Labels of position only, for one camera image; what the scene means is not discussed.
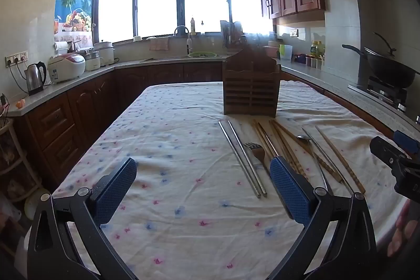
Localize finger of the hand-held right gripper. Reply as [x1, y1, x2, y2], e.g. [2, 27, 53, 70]
[370, 136, 420, 196]
[393, 130, 420, 160]

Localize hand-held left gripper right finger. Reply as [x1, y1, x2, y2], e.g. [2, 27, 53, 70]
[269, 155, 378, 280]

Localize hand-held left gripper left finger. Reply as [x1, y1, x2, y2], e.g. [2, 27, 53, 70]
[27, 157, 138, 280]

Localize bunch of wooden chopsticks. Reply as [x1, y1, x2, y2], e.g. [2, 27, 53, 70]
[251, 119, 366, 196]

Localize thin metal chopstick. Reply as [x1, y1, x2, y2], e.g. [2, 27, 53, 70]
[302, 126, 355, 193]

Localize metal fork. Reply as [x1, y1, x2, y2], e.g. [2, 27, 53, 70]
[244, 142, 273, 174]

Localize metal spoon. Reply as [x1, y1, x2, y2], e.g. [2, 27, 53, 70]
[296, 135, 329, 193]

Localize wooden utensil holder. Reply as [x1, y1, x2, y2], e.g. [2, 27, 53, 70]
[222, 48, 282, 118]

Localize person's right hand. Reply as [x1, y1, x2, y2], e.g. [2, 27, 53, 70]
[386, 201, 420, 258]

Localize gas stove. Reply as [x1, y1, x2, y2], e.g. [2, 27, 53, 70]
[348, 76, 409, 113]

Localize black wok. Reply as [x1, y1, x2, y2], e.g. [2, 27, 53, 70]
[342, 31, 420, 88]

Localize white floral tablecloth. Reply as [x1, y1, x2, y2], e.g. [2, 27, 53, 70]
[52, 80, 407, 280]

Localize wooden base cabinets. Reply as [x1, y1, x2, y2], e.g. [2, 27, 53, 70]
[13, 62, 227, 195]

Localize grey speckled kitchen countertop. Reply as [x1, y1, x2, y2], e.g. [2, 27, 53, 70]
[7, 55, 420, 143]

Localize yellow oil bottle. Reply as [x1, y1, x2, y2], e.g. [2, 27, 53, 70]
[310, 40, 326, 58]

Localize small white steamer pot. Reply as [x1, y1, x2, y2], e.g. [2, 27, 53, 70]
[83, 50, 101, 72]

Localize white pink rice cooker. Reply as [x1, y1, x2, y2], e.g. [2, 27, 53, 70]
[48, 52, 86, 84]

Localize white and green container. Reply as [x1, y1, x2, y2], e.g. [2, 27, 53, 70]
[279, 44, 293, 61]

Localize steel electric kettle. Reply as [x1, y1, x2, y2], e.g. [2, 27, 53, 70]
[24, 61, 47, 96]

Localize white round cooker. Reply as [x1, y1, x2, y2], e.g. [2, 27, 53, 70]
[93, 41, 115, 67]

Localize pink plastic container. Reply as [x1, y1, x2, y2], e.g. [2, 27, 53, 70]
[264, 40, 280, 58]

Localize paper towel roll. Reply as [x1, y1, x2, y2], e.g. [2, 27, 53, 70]
[54, 41, 71, 56]

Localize pale dish cloth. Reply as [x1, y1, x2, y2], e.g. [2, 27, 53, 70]
[149, 36, 170, 51]

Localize green wash basin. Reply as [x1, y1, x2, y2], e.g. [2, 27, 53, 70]
[188, 51, 218, 59]

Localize curved sink faucet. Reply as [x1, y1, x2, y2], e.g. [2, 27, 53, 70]
[173, 25, 192, 54]

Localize dish drying rack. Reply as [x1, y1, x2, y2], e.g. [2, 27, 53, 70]
[219, 19, 263, 49]

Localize white wire storage shelf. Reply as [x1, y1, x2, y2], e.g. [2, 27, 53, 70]
[0, 118, 43, 202]

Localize white wall socket strip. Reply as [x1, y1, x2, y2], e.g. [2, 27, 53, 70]
[5, 51, 28, 67]

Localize blue fruit wall poster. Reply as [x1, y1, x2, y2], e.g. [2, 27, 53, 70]
[54, 0, 96, 44]

